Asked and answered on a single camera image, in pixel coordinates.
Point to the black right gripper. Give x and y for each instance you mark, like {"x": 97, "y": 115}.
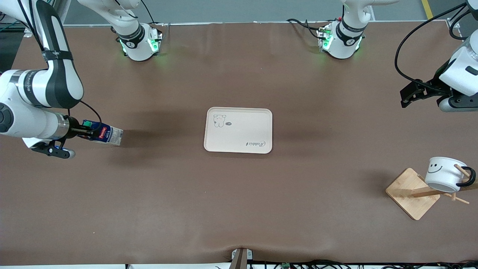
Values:
{"x": 73, "y": 124}

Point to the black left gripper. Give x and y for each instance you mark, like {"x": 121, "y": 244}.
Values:
{"x": 432, "y": 86}

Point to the blue milk carton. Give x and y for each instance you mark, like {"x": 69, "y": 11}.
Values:
{"x": 110, "y": 135}

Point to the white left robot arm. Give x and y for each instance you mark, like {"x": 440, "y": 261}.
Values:
{"x": 463, "y": 71}

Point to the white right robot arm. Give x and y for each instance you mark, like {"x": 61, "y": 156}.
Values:
{"x": 56, "y": 86}

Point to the wooden cup rack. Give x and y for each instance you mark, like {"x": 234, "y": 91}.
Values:
{"x": 409, "y": 194}

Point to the cream plastic tray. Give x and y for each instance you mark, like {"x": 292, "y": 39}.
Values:
{"x": 239, "y": 144}

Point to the metal table clamp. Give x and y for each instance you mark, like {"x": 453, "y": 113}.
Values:
{"x": 241, "y": 257}

